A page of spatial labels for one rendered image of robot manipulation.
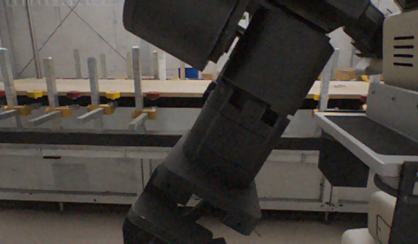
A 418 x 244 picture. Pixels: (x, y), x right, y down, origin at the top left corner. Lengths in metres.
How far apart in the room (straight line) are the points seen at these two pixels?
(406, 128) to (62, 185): 2.11
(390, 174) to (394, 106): 0.17
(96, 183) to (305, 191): 1.45
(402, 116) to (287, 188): 1.57
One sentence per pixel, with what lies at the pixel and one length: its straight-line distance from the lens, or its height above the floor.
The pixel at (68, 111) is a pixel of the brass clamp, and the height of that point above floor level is 0.82.
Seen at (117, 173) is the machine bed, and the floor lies 0.32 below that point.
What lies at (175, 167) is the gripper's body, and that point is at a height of 1.09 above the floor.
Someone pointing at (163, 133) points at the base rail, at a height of 0.70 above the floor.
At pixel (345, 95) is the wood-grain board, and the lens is 1.85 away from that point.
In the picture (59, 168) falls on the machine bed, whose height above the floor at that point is 0.35.
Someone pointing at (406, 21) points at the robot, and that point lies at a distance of 0.54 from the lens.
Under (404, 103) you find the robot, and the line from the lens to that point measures 0.49.
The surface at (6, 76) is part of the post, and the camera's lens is 1.93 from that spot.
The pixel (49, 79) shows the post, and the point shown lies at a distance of 1.78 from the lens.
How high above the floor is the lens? 1.16
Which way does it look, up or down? 15 degrees down
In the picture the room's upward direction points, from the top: straight up
